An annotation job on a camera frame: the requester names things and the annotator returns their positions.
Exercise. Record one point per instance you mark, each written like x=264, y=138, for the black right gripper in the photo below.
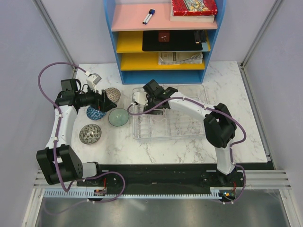
x=155, y=112

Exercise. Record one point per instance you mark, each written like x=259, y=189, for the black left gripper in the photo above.
x=102, y=102

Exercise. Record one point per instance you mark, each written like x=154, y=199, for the brown geometric patterned bowl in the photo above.
x=113, y=94

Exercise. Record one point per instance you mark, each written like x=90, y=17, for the pale green bowl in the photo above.
x=118, y=117

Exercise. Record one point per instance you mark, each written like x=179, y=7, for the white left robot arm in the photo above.
x=58, y=161

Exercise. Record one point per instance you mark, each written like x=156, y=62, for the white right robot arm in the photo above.
x=218, y=126

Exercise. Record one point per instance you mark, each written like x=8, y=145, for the blue triangle patterned bowl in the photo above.
x=94, y=114

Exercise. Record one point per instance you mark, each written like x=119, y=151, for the grey mosaic patterned bowl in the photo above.
x=90, y=134

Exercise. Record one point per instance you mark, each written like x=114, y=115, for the folded newspaper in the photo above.
x=178, y=58

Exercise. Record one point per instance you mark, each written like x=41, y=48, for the blue and yellow shelf unit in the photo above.
x=125, y=25

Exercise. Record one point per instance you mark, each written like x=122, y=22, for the black device on shelf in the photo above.
x=200, y=36

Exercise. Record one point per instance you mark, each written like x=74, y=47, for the blue capped marker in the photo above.
x=151, y=12

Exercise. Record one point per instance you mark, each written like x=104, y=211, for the white thick book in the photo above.
x=198, y=19

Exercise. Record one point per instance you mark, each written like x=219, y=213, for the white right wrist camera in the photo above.
x=140, y=98

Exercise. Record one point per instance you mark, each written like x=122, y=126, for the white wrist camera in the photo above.
x=92, y=81
x=140, y=98

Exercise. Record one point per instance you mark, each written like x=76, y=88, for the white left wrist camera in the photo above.
x=92, y=81

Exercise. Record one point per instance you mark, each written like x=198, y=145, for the white wire dish rack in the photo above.
x=170, y=124

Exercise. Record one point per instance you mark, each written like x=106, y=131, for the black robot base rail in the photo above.
x=163, y=178

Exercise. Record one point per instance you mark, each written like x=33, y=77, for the light blue cable duct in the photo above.
x=93, y=194

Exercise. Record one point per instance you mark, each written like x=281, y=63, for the aluminium frame post left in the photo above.
x=52, y=28

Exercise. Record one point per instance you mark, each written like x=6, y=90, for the aluminium frame post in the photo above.
x=261, y=32
x=52, y=28

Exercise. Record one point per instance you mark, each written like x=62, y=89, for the aluminium frame post right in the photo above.
x=261, y=32

